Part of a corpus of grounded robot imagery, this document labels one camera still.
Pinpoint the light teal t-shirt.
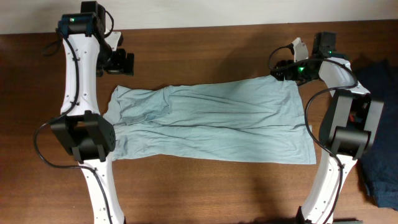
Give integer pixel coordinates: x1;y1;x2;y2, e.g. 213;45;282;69
104;76;316;165

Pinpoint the dark blue folded garment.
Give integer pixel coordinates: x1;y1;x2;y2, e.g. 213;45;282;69
356;60;397;210

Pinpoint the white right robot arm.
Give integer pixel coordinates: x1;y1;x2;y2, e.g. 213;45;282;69
270;52;384;223

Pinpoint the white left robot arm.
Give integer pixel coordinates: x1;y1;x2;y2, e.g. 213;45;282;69
50;11;134;223

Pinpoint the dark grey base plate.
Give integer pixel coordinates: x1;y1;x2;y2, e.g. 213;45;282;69
332;220;364;224

